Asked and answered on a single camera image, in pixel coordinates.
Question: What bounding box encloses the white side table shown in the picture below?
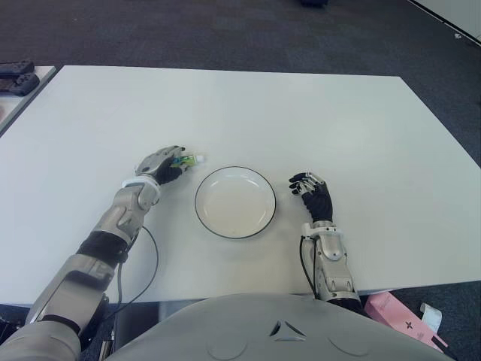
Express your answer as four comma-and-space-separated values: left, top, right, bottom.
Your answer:
0, 65, 57, 136

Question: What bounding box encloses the grey robot torso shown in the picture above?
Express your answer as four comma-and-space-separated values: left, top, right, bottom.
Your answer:
107, 293, 458, 361

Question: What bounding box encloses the white paper slip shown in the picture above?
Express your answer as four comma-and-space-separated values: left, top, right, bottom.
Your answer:
419, 302, 443, 334

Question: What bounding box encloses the white background table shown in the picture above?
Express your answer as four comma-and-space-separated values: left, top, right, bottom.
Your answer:
407, 0, 481, 41

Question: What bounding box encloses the black game controller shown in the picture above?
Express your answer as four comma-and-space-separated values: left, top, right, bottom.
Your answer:
0, 59, 35, 75
0, 73, 41, 95

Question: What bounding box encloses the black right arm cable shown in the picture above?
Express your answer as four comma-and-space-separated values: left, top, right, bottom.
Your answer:
299, 235, 319, 298

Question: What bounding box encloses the green white toothpaste tube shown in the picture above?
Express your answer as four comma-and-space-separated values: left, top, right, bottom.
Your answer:
171, 153, 207, 168

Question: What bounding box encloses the pink cardboard box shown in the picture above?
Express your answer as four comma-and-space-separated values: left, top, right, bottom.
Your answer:
363, 291, 450, 353

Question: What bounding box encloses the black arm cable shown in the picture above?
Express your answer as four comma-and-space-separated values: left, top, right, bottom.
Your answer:
299, 235, 319, 298
86, 227, 159, 339

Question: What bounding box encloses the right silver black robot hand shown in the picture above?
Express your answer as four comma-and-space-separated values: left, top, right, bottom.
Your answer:
288, 171, 334, 223

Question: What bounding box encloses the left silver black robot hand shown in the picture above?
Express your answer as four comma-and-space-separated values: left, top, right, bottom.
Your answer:
134, 144, 188, 186

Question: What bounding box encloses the white plate with black rim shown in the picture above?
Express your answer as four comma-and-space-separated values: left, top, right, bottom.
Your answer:
194, 165, 277, 240

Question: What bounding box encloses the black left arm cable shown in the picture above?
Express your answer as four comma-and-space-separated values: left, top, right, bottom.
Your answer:
86, 227, 159, 339

